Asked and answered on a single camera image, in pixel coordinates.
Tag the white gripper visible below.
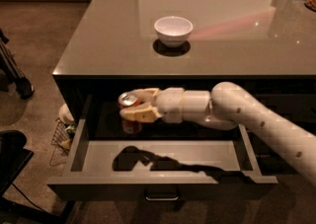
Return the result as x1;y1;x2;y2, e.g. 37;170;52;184
119;88;185;123

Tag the red coke can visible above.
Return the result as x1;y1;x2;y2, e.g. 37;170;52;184
118;92;142;134

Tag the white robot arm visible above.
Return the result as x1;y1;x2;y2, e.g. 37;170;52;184
119;82;316;184

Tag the open grey top drawer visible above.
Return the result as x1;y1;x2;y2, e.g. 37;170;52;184
47;97;277;201

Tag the white ceramic bowl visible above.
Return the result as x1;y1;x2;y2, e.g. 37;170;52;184
154;16;194;47

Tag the dark cabinet with drawers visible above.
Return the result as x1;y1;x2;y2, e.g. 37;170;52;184
52;0;316;177

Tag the black office chair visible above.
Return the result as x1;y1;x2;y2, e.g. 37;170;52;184
0;130;75;224

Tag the wire basket with items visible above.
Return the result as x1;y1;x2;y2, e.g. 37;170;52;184
50;104;77;166

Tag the metal drawer handle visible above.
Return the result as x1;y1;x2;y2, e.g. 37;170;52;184
144;189;179;201

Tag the black floor cable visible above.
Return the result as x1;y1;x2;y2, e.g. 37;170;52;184
11;182;63;216

